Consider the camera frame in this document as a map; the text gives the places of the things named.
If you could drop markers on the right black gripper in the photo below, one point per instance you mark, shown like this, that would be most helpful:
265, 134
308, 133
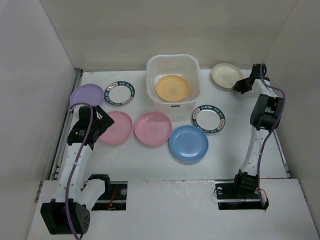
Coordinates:
249, 81

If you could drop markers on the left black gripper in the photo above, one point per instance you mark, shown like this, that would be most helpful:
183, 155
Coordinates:
105, 121

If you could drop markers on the cream plate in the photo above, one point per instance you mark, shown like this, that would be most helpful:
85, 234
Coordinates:
226, 75

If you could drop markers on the yellow orange plate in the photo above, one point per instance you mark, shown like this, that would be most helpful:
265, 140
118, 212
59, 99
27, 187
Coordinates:
173, 88

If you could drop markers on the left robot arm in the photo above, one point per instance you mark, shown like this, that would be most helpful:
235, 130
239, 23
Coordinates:
68, 212

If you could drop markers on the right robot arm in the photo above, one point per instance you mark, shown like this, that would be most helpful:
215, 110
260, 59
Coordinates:
264, 119

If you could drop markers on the white plastic bin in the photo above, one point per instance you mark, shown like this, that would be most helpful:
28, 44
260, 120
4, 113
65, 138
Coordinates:
182, 65

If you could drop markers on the left pink plate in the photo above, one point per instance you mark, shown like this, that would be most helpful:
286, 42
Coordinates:
120, 130

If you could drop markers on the pink plate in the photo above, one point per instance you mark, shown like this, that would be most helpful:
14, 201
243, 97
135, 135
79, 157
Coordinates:
120, 130
153, 128

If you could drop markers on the purple plate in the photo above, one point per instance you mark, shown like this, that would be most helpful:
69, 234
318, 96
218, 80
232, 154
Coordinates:
91, 94

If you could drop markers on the left green-rimmed white plate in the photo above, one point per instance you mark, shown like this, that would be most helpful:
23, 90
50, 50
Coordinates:
119, 93

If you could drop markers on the green-rimmed white plate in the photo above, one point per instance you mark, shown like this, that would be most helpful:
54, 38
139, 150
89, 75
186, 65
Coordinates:
208, 118
119, 93

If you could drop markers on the right green-rimmed white plate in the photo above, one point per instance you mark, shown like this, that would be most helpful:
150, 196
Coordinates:
208, 118

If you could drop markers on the right pink plate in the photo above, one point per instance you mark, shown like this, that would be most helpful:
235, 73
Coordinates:
153, 128

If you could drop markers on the blue plate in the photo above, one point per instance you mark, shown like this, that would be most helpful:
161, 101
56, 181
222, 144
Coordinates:
188, 144

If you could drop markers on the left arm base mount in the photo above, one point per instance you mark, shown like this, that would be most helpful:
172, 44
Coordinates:
114, 199

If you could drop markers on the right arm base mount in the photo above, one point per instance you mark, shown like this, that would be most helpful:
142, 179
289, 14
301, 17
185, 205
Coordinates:
241, 199

